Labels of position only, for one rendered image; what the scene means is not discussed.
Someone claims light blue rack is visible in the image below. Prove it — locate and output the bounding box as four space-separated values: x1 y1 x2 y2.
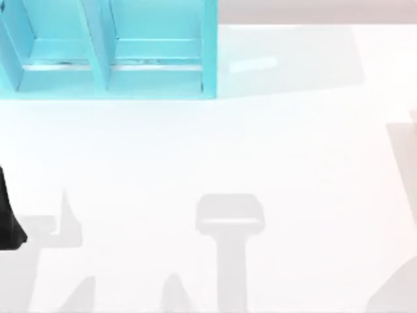
0 0 218 100

